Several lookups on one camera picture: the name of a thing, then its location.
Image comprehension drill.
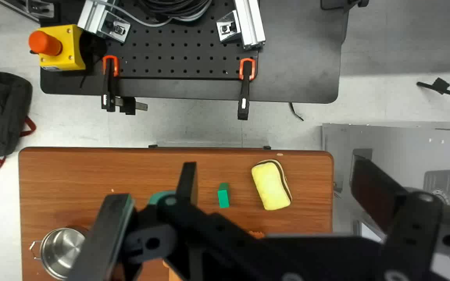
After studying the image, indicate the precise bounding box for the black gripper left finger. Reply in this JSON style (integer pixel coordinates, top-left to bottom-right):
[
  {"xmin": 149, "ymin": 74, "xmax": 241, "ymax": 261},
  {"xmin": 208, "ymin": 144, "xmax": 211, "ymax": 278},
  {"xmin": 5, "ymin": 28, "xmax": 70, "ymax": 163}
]
[{"xmin": 67, "ymin": 194, "xmax": 135, "ymax": 281}]

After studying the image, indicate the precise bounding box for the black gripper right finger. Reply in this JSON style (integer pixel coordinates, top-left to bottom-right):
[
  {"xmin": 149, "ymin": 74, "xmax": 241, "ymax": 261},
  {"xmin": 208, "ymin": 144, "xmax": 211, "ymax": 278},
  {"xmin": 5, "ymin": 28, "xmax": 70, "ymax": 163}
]
[{"xmin": 381, "ymin": 192, "xmax": 442, "ymax": 281}]

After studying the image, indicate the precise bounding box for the small steel pot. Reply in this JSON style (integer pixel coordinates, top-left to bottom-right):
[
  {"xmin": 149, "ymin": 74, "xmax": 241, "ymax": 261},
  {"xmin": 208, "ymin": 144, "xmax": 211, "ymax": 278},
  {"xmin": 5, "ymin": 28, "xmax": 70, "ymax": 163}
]
[{"xmin": 28, "ymin": 227, "xmax": 88, "ymax": 281}]

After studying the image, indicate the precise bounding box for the green block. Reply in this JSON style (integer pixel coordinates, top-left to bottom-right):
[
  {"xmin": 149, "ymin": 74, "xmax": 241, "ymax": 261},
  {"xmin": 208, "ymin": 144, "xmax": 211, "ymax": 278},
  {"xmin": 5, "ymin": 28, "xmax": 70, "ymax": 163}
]
[{"xmin": 217, "ymin": 183, "xmax": 230, "ymax": 209}]

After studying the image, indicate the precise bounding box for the yellow striped sponge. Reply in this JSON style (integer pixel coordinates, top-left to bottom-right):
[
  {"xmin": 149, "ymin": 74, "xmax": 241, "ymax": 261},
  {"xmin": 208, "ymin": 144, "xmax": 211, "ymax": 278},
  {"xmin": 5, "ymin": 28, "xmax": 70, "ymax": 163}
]
[{"xmin": 250, "ymin": 160, "xmax": 292, "ymax": 211}]

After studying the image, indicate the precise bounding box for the left orange black clamp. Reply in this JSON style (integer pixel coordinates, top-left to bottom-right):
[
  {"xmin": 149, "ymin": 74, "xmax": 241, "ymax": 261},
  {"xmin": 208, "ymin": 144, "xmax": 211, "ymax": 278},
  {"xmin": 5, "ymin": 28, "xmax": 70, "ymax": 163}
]
[{"xmin": 100, "ymin": 55, "xmax": 149, "ymax": 116}]

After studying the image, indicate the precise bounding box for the orange black clamp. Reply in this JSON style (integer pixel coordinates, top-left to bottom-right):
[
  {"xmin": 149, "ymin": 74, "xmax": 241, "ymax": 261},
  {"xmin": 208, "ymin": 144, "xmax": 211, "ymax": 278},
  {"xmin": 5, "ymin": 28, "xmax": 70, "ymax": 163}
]
[
  {"xmin": 238, "ymin": 56, "xmax": 256, "ymax": 120},
  {"xmin": 100, "ymin": 55, "xmax": 149, "ymax": 116}
]

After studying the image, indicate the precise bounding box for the yellow emergency stop box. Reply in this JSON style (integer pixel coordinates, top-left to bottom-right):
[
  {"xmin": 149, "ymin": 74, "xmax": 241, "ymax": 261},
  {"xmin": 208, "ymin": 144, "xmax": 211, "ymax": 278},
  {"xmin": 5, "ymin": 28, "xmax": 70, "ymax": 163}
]
[{"xmin": 28, "ymin": 25, "xmax": 86, "ymax": 72}]

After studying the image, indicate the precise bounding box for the black perforated breadboard plate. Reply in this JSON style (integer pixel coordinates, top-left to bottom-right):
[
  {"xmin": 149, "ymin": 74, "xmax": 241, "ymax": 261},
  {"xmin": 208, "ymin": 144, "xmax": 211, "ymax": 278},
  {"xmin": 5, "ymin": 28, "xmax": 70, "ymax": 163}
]
[{"xmin": 78, "ymin": 0, "xmax": 261, "ymax": 80}]

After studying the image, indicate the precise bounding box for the right orange black clamp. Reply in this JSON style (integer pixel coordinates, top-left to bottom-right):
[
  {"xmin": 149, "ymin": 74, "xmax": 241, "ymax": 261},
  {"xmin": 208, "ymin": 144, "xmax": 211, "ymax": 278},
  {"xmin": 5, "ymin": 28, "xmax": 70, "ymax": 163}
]
[{"xmin": 238, "ymin": 56, "xmax": 256, "ymax": 120}]

